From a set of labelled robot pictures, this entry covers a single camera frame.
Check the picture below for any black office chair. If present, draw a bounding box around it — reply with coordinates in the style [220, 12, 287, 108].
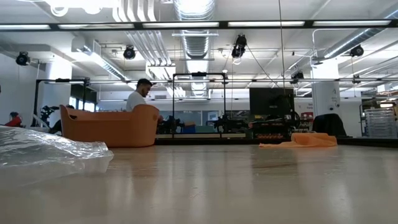
[312, 113, 348, 138]

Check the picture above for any black overhead frame crossbar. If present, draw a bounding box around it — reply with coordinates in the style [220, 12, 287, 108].
[0, 19, 398, 31]

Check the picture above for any background wooden workbench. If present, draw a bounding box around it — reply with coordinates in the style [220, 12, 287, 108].
[155, 133, 247, 139]

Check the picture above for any silver ventilation duct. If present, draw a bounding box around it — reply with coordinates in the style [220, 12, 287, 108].
[182, 29, 216, 60]

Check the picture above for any black aluminium table frame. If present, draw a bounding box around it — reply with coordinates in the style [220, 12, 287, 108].
[154, 138, 398, 149]

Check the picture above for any orange elastic bandage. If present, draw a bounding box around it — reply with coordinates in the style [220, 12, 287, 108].
[258, 133, 338, 149]

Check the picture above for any person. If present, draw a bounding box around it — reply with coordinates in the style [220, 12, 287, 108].
[4, 111, 23, 128]
[126, 78, 164, 124]

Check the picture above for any thin hanging cord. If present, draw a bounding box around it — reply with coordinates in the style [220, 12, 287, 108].
[278, 0, 286, 97]

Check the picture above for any clear plastic bag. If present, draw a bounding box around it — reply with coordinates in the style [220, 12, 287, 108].
[0, 125, 114, 175]

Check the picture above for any orange plastic basket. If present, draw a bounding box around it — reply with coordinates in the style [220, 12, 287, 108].
[59, 104, 160, 148]

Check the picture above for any black equipment shelf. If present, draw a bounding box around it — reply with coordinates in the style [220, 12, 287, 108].
[248, 114, 301, 140]

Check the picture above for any black monitor screen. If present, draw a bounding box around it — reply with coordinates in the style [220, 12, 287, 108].
[249, 87, 295, 116]

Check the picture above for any black ceiling camera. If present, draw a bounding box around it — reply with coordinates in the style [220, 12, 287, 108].
[15, 51, 31, 67]
[290, 71, 305, 85]
[231, 34, 248, 59]
[123, 45, 137, 60]
[349, 44, 364, 58]

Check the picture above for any wire shelving rack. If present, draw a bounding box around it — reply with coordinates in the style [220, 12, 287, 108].
[359, 104, 398, 139]

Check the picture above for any black metal gantry frame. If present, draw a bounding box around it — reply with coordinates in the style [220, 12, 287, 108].
[172, 72, 227, 139]
[34, 77, 91, 127]

